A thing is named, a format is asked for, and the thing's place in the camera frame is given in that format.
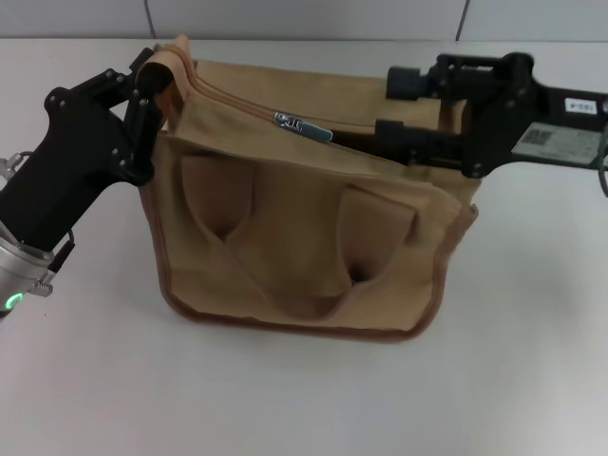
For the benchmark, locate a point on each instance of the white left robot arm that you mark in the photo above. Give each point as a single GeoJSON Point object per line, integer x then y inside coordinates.
{"type": "Point", "coordinates": [19, 271]}

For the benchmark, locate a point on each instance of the khaki canvas food bag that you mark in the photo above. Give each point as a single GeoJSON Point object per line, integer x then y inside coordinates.
{"type": "Point", "coordinates": [294, 237]}

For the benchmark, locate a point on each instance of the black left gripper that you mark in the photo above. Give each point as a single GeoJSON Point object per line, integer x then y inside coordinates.
{"type": "Point", "coordinates": [71, 157]}

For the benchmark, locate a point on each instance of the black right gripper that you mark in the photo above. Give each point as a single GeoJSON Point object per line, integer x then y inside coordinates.
{"type": "Point", "coordinates": [546, 123]}

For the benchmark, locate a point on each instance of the silver metal zipper slider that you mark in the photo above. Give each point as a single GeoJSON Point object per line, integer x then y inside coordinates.
{"type": "Point", "coordinates": [304, 128]}

